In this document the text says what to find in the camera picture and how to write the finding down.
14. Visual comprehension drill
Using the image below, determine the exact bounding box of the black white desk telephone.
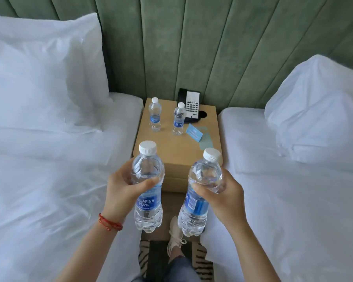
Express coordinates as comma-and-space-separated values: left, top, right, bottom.
176, 88, 201, 124

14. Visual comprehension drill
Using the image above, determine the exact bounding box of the wooden nightstand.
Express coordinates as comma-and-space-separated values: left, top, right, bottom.
132, 98, 223, 193

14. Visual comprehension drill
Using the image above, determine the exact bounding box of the person's left hand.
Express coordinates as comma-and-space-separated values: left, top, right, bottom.
101, 157, 160, 224

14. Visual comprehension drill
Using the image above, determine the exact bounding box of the white pillow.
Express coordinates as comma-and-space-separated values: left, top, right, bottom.
264, 54, 353, 174
0, 13, 112, 134

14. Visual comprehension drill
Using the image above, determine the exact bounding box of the person's right shoe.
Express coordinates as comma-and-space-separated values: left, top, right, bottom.
167, 216, 186, 258

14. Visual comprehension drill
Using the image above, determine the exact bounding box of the green padded headboard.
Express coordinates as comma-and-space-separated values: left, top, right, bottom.
0, 0, 353, 109

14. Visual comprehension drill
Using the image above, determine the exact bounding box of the person's right leg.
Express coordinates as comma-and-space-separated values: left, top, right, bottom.
162, 255, 201, 282

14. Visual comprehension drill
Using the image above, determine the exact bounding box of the person's right hand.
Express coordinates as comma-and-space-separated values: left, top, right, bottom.
191, 168, 247, 230

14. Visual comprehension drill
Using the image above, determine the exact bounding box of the blue tent card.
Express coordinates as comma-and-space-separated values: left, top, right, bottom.
185, 123, 204, 143

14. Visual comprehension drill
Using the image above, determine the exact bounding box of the clear plastic water bottle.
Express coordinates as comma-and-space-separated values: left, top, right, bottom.
172, 102, 187, 136
177, 148, 226, 237
131, 140, 165, 234
148, 97, 162, 132

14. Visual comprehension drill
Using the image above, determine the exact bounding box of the red string bracelet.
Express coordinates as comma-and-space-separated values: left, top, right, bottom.
98, 213, 124, 231

